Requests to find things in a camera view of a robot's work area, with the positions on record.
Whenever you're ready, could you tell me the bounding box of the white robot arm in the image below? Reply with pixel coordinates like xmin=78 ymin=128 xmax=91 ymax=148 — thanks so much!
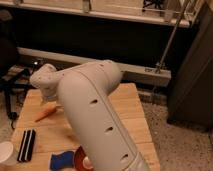
xmin=30 ymin=60 xmax=151 ymax=171

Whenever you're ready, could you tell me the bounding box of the red bowl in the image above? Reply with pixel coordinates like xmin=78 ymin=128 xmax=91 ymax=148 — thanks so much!
xmin=74 ymin=147 xmax=94 ymax=171

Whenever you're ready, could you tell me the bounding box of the white ceramic bowl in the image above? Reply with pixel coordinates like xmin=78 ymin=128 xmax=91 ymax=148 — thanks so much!
xmin=0 ymin=141 xmax=16 ymax=166

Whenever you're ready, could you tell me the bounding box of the black office chair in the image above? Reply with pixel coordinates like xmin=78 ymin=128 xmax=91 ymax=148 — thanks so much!
xmin=0 ymin=9 xmax=30 ymax=129

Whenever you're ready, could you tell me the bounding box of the black white striped eraser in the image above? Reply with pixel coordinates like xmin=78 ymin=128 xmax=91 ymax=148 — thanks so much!
xmin=17 ymin=129 xmax=36 ymax=162

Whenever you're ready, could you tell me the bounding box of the blue cloth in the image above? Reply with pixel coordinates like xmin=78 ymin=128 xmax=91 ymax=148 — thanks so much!
xmin=49 ymin=151 xmax=74 ymax=171

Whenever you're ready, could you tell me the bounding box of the white baseboard ledge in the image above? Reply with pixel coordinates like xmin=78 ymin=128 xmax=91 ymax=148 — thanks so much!
xmin=18 ymin=47 xmax=171 ymax=87

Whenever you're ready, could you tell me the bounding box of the metal tripod pole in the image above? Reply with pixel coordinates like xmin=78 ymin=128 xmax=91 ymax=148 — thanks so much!
xmin=155 ymin=0 xmax=190 ymax=74

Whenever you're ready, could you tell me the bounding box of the dark cabinet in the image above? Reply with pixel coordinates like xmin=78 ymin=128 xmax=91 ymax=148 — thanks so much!
xmin=167 ymin=2 xmax=213 ymax=131

